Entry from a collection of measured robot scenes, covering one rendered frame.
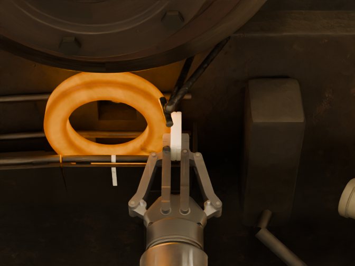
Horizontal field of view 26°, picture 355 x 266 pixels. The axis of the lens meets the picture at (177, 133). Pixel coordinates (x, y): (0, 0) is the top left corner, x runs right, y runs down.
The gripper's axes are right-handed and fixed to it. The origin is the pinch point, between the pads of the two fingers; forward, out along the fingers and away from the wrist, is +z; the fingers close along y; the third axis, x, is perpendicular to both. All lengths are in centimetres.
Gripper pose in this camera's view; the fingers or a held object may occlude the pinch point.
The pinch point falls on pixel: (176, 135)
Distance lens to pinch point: 112.3
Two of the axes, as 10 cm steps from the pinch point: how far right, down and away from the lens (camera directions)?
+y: 10.0, 0.1, 0.0
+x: 0.0, -6.4, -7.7
